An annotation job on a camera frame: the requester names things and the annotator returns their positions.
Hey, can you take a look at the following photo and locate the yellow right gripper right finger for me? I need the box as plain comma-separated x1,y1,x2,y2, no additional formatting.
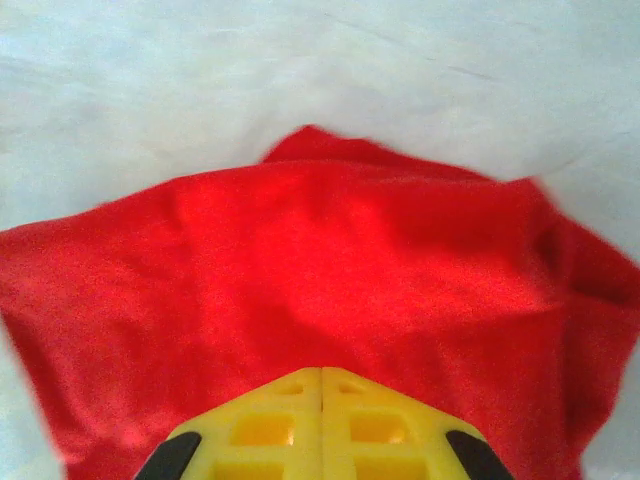
322,367,511,480

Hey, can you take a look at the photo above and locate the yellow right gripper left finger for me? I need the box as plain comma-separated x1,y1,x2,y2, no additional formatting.
144,367,324,480

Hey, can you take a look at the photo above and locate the red t-shirt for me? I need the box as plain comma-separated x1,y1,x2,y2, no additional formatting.
0,124,640,480

